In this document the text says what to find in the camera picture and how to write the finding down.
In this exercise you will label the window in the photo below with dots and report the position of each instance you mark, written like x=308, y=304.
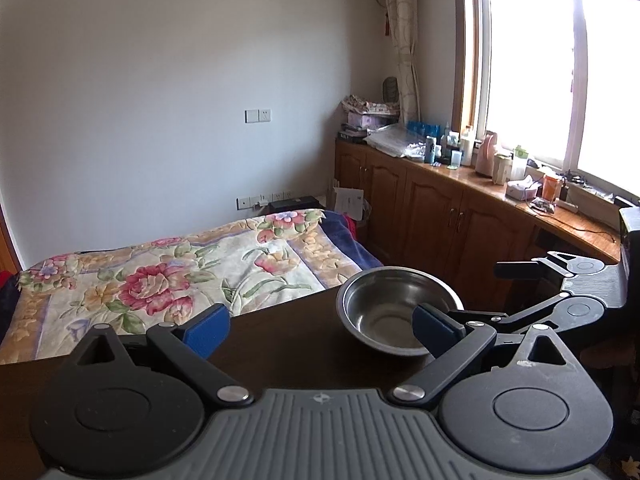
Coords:
x=530, y=70

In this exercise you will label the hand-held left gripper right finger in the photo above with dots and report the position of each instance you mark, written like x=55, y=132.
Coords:
x=435, y=330

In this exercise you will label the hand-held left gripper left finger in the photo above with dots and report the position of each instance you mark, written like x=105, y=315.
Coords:
x=207, y=332

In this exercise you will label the green cap bottle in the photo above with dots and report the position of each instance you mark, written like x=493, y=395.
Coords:
x=519, y=162

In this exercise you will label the red cloth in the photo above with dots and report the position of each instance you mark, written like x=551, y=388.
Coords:
x=5, y=277

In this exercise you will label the orange bottle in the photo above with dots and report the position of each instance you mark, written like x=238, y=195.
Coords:
x=551, y=187

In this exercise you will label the floral blanket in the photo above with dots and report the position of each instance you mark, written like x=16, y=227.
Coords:
x=150, y=280

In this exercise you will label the white paper bag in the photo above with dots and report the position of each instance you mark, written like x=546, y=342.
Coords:
x=348, y=202

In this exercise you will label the clear plastic bags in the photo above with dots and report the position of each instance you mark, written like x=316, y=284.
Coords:
x=395, y=141

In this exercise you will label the black bedside box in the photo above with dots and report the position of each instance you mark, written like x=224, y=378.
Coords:
x=295, y=205

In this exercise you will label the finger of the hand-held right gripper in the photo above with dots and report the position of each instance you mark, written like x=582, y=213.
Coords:
x=582, y=310
x=580, y=266

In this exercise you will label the white power strip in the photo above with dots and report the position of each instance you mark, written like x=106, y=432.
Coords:
x=566, y=205

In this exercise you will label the grey figurine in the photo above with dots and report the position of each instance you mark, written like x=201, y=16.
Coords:
x=390, y=89

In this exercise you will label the stack of papers and boxes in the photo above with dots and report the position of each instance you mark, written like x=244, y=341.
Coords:
x=367, y=105

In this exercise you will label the navy cloth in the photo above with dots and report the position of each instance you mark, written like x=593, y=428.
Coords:
x=7, y=310

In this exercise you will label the purple box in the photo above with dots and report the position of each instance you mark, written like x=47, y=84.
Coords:
x=367, y=120

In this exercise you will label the white tissue box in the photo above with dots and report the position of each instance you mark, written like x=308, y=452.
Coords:
x=520, y=191

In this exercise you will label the white wall switch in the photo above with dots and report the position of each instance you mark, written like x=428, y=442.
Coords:
x=258, y=116

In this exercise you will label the row of blue bottles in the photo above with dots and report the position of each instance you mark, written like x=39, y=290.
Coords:
x=422, y=128

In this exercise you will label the pink kettle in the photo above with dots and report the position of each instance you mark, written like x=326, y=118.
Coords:
x=486, y=157

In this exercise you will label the wooden cabinet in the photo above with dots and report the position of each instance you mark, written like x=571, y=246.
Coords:
x=425, y=210

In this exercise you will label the flat black box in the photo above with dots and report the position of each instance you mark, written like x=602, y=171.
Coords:
x=352, y=136

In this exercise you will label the white jar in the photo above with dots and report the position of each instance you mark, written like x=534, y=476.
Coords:
x=502, y=170

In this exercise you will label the patterned curtain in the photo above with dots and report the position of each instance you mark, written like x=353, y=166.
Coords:
x=406, y=45

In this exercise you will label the cluster of cosmetic bottles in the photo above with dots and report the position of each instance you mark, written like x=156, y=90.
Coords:
x=452, y=147

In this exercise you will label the stainless steel bowl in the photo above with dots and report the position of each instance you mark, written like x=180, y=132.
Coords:
x=385, y=305

